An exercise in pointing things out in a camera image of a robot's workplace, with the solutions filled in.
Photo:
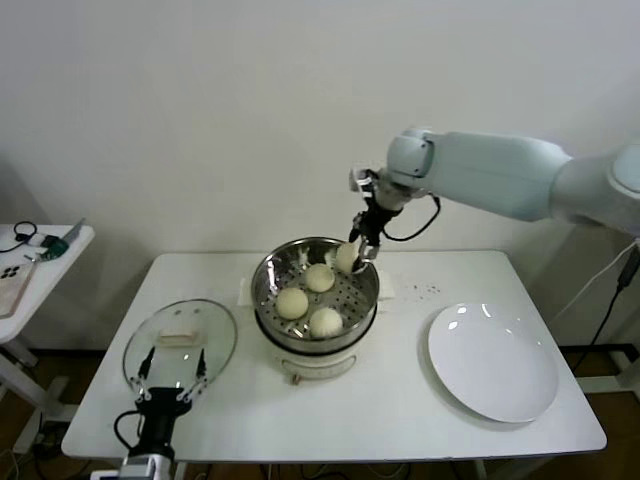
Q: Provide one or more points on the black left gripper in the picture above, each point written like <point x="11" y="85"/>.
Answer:
<point x="160" y="407"/>

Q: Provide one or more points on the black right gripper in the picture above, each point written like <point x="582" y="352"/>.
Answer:
<point x="375" y="222"/>

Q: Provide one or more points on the white steamed baozi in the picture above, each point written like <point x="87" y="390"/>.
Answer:
<point x="345" y="257"/>
<point x="320" y="279"/>
<point x="326" y="322"/>
<point x="292" y="303"/>

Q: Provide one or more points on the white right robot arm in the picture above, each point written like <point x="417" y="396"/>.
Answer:
<point x="500" y="170"/>

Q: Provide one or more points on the perforated steel steamer basket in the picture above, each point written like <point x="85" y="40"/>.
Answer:
<point x="265" y="287"/>

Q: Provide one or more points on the scattered dark crumbs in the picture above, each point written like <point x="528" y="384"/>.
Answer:
<point x="422" y="290"/>

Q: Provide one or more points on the white table leg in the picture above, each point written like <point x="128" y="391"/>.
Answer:
<point x="181" y="471"/>
<point x="481" y="470"/>

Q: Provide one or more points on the white electric cooker base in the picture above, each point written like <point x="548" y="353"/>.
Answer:
<point x="320" y="367"/>

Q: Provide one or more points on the black floor power strip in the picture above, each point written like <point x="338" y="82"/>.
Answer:
<point x="47" y="434"/>

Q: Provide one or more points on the white side table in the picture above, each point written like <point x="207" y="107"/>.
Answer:
<point x="65" y="262"/>

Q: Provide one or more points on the grey angled metal plate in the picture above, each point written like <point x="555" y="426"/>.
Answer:
<point x="75" y="231"/>

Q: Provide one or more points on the green circuit board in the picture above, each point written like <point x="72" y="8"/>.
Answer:
<point x="56" y="246"/>

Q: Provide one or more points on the white round plate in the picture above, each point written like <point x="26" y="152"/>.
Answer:
<point x="490" y="360"/>

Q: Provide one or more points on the phone in clear case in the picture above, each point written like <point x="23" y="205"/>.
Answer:
<point x="12" y="295"/>

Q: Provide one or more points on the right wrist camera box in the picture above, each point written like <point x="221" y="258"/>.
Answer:
<point x="357" y="179"/>

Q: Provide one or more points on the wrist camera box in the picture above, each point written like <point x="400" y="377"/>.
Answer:
<point x="357" y="179"/>
<point x="147" y="467"/>

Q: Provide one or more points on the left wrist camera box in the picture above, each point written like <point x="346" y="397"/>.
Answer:
<point x="147" y="467"/>

